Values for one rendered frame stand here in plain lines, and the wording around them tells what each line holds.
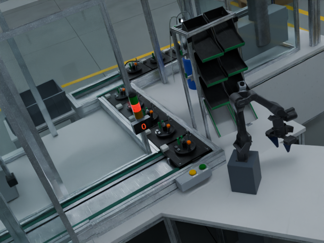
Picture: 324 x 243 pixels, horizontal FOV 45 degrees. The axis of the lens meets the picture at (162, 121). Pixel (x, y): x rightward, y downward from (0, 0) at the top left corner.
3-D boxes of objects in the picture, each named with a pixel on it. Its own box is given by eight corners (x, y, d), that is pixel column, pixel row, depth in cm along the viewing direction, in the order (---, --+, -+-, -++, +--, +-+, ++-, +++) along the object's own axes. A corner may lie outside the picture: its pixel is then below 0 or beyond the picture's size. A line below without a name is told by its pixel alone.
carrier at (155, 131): (190, 134, 264) (186, 118, 257) (159, 150, 257) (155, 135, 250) (172, 120, 283) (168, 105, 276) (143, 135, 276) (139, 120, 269)
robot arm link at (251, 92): (236, 105, 192) (249, 87, 189) (228, 98, 199) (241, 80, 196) (275, 127, 206) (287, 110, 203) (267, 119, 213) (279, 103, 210)
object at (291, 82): (335, 118, 393) (336, 38, 347) (248, 171, 360) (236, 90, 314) (286, 96, 447) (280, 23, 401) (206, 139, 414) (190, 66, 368)
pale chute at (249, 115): (256, 120, 253) (258, 118, 249) (237, 127, 251) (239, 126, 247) (237, 81, 259) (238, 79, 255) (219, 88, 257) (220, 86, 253)
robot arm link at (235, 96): (234, 100, 191) (246, 95, 192) (227, 94, 197) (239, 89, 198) (242, 151, 208) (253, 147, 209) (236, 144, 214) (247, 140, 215)
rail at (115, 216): (226, 163, 245) (223, 149, 239) (98, 237, 219) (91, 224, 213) (221, 158, 250) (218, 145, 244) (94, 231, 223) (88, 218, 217)
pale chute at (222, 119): (237, 130, 249) (239, 128, 245) (218, 138, 247) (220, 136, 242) (219, 91, 255) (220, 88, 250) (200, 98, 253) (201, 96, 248)
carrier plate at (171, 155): (212, 151, 244) (211, 148, 243) (179, 169, 237) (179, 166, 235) (191, 135, 263) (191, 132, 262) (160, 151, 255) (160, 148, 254)
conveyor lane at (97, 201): (214, 162, 249) (211, 149, 243) (94, 230, 224) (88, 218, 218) (190, 142, 271) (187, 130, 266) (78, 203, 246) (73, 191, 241)
